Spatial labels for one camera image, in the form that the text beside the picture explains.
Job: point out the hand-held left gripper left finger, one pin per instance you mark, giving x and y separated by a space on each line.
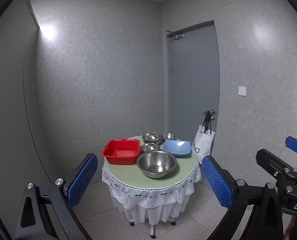
82 177

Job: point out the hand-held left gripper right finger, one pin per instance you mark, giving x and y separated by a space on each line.
217 182

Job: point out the red plastic basin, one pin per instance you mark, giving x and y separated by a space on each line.
122 152

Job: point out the blue plastic bowl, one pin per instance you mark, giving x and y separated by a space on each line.
176 148

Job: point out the large steel bowl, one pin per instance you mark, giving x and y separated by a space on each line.
156 163

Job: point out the small steel bowl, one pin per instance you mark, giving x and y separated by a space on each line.
168 136
151 137
150 147

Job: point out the white tote bag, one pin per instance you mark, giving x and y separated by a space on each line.
202 146

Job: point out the round table with white skirt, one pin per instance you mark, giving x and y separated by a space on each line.
143 192

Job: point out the white wheeled table base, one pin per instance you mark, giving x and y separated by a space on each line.
152 228

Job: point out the grey door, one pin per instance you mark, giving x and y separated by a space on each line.
192 80

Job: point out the metal door closer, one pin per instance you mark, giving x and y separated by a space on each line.
175 35

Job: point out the white wall switch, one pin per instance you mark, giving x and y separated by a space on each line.
242 91

